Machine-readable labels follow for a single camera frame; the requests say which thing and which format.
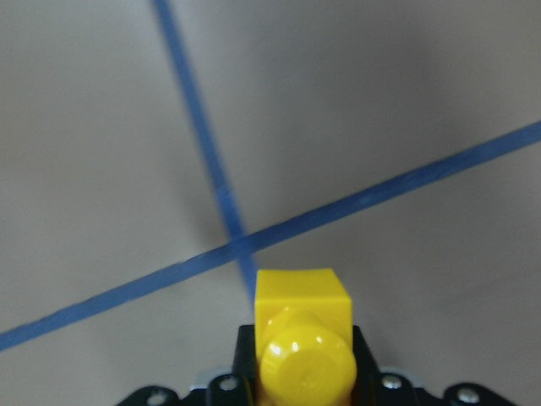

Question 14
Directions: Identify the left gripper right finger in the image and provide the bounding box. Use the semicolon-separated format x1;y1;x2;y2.
443;382;517;406

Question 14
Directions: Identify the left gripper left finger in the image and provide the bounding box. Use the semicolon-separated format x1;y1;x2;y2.
116;376;210;406

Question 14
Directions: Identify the yellow toy block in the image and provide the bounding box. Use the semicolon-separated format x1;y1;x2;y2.
254;269;358;405

